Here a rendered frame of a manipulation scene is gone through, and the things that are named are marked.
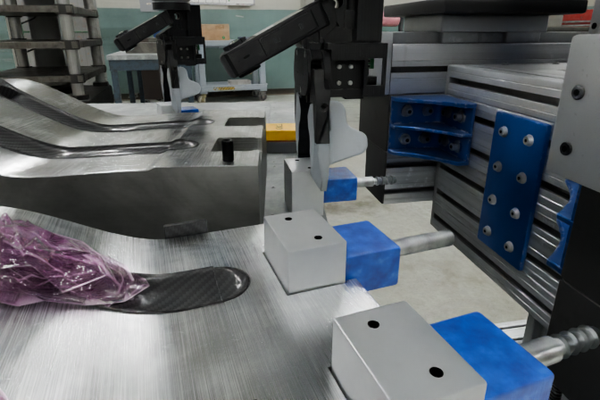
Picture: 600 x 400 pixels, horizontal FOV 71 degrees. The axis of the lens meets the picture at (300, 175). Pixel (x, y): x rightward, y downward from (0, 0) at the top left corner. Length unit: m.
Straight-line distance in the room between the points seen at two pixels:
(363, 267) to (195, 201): 0.17
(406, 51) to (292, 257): 0.48
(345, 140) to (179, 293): 0.24
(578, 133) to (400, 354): 0.20
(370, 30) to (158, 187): 0.25
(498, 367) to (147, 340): 0.15
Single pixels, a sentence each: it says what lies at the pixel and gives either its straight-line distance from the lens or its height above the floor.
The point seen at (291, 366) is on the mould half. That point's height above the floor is 0.86.
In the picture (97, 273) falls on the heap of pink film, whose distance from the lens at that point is 0.24.
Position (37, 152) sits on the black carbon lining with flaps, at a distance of 0.48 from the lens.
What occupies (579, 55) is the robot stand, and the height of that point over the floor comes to 0.98.
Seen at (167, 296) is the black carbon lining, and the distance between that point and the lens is 0.26.
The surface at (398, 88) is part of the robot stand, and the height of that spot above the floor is 0.91.
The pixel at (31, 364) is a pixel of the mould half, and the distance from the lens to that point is 0.20.
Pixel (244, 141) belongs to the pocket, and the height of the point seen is 0.89.
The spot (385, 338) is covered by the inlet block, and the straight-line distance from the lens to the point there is 0.18.
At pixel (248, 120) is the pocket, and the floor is 0.89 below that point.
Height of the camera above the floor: 1.00
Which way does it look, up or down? 19 degrees down
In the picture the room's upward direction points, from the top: straight up
